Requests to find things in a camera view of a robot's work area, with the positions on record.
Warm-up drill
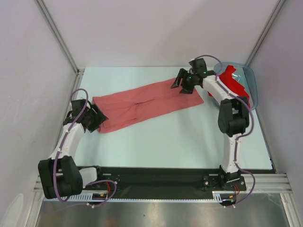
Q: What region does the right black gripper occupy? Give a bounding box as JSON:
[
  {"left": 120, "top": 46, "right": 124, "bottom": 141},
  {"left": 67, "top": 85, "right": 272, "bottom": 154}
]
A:
[{"left": 171, "top": 69, "right": 196, "bottom": 95}]

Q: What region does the salmon pink t shirt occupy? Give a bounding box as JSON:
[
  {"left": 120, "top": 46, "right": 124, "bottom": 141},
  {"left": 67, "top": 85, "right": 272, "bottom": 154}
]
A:
[{"left": 92, "top": 79, "right": 204, "bottom": 133}]

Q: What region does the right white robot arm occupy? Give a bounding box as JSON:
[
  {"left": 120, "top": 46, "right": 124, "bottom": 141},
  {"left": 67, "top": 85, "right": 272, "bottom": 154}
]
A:
[{"left": 171, "top": 55, "right": 254, "bottom": 190}]

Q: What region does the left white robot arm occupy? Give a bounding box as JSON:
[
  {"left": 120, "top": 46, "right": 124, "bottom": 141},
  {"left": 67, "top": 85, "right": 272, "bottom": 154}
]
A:
[{"left": 38, "top": 99, "right": 108, "bottom": 199}]

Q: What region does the bright red t shirt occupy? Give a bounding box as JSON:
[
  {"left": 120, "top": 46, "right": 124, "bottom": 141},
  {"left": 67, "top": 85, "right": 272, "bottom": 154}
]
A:
[{"left": 219, "top": 65, "right": 250, "bottom": 101}]

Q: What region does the clear blue plastic bin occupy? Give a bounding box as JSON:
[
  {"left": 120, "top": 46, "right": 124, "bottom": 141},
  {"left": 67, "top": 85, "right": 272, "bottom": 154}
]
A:
[{"left": 214, "top": 62, "right": 258, "bottom": 110}]

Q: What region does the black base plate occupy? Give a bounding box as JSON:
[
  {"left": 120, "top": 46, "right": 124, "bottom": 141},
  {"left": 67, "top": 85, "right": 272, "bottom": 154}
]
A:
[{"left": 78, "top": 165, "right": 277, "bottom": 200}]

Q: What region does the grey slotted cable duct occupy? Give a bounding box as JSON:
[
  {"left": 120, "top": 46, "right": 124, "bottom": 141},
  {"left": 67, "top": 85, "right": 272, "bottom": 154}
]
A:
[{"left": 44, "top": 190, "right": 237, "bottom": 203}]

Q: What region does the right aluminium corner post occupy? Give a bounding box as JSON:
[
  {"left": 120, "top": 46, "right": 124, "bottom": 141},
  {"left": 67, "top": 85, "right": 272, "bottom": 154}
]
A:
[{"left": 245, "top": 0, "right": 288, "bottom": 66}]

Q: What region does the aluminium corner post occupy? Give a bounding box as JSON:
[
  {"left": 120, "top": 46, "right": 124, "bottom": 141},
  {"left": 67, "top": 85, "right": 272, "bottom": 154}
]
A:
[
  {"left": 34, "top": 0, "right": 80, "bottom": 75},
  {"left": 245, "top": 0, "right": 288, "bottom": 66}
]

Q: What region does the left aluminium corner post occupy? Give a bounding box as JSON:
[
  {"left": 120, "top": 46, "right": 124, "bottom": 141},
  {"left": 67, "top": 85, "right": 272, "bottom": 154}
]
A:
[{"left": 34, "top": 0, "right": 80, "bottom": 75}]

